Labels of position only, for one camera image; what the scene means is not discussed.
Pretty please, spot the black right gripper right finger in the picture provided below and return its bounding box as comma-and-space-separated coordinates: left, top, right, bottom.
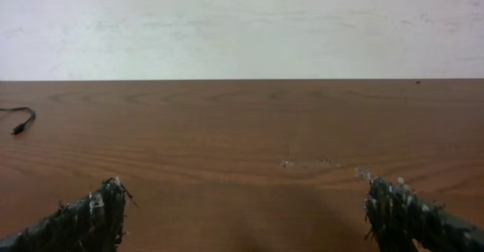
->
355, 168, 483, 252

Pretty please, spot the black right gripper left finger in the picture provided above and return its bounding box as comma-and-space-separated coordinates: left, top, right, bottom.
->
1, 177, 133, 252

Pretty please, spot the black usb cable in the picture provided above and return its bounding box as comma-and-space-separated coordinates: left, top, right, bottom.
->
0, 107, 37, 136

